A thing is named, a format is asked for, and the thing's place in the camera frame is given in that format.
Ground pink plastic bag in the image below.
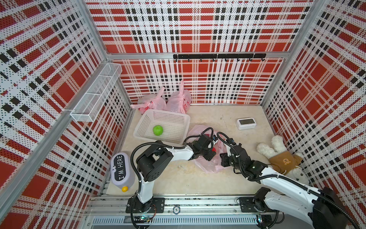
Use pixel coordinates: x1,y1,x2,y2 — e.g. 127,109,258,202
165,80,192,114
130,87,166,115
187,125,227,174

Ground white plastic basket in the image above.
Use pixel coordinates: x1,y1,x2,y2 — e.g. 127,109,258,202
133,109,190,146

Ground green apple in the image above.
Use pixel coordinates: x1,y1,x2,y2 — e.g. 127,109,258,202
152,125,164,136

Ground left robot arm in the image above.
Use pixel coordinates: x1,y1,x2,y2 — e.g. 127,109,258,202
126,134,218,213

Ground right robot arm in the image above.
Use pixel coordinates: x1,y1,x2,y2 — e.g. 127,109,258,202
223,141,360,229

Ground white digital clock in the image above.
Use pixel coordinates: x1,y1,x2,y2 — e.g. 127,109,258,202
236,117,256,130

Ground white plush teddy bear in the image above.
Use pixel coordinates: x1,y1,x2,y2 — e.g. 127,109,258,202
256,135,309,185

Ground black hook rail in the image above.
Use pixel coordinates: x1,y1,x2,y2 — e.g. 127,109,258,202
173,53,267,60

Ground white wire wall shelf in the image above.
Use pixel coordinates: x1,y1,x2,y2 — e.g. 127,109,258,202
71,63,122,123

